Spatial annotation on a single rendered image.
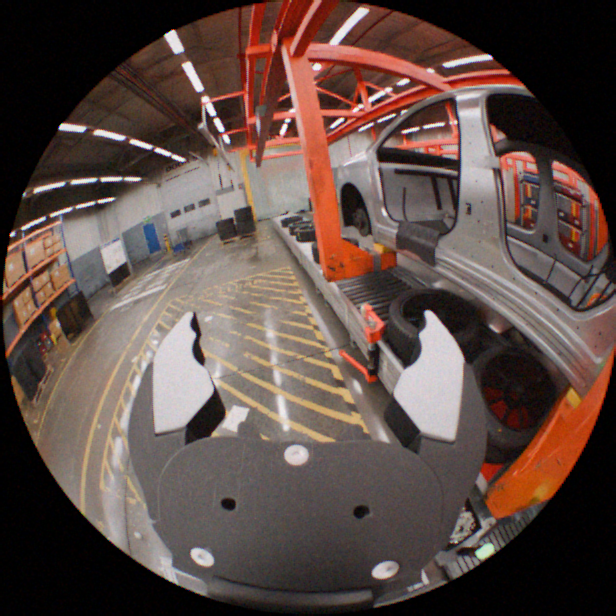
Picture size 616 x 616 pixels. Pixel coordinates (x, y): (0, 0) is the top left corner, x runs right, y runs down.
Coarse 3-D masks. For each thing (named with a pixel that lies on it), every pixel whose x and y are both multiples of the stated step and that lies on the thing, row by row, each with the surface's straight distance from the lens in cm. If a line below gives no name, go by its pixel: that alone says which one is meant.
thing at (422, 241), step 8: (400, 224) 169; (408, 224) 162; (416, 224) 157; (400, 232) 168; (408, 232) 161; (416, 232) 154; (424, 232) 148; (432, 232) 143; (440, 232) 140; (400, 240) 167; (408, 240) 159; (416, 240) 152; (424, 240) 148; (432, 240) 143; (400, 248) 169; (408, 248) 161; (416, 248) 152; (424, 248) 146; (432, 248) 141; (424, 256) 148; (432, 256) 141; (432, 264) 143
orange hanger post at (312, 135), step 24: (288, 48) 220; (288, 72) 208; (312, 96) 186; (312, 120) 176; (312, 144) 169; (312, 168) 165; (312, 192) 170; (336, 216) 170; (336, 240) 173; (336, 264) 178
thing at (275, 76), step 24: (288, 0) 223; (312, 0) 199; (288, 24) 220; (264, 48) 296; (312, 48) 305; (336, 48) 318; (264, 72) 333; (360, 72) 718; (432, 72) 410; (480, 72) 414; (504, 72) 398; (264, 96) 362; (288, 96) 600; (336, 96) 630; (408, 96) 476; (264, 120) 477; (360, 120) 637; (264, 144) 699
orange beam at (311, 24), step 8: (320, 0) 159; (328, 0) 158; (336, 0) 159; (312, 8) 170; (320, 8) 163; (328, 8) 164; (312, 16) 169; (320, 16) 169; (304, 24) 180; (312, 24) 176; (320, 24) 177; (304, 32) 183; (312, 32) 184; (296, 40) 197; (304, 40) 192; (296, 48) 201; (304, 48) 202
